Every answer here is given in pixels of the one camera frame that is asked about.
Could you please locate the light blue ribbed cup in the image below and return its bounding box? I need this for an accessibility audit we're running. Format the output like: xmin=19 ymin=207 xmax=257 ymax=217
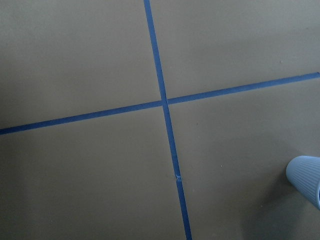
xmin=285 ymin=155 xmax=320 ymax=210

